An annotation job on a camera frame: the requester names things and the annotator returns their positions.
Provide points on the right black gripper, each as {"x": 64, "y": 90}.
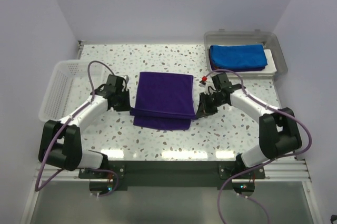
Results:
{"x": 205, "y": 110}

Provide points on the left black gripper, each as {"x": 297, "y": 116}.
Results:
{"x": 126, "y": 106}

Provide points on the purple towel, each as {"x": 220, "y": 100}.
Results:
{"x": 164, "y": 101}
{"x": 252, "y": 70}

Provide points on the blue towel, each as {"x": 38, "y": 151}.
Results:
{"x": 244, "y": 57}

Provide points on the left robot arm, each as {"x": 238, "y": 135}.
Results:
{"x": 61, "y": 144}

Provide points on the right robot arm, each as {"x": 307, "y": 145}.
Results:
{"x": 278, "y": 130}

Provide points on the white plastic laundry basket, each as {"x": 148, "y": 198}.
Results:
{"x": 68, "y": 88}

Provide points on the white folded towel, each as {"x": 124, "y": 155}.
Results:
{"x": 270, "y": 68}

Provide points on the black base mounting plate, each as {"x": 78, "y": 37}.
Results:
{"x": 160, "y": 174}

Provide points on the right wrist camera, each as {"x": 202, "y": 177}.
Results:
{"x": 206, "y": 84}

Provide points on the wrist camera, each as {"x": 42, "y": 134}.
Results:
{"x": 126, "y": 78}
{"x": 206, "y": 84}

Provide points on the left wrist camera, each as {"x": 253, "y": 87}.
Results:
{"x": 126, "y": 78}

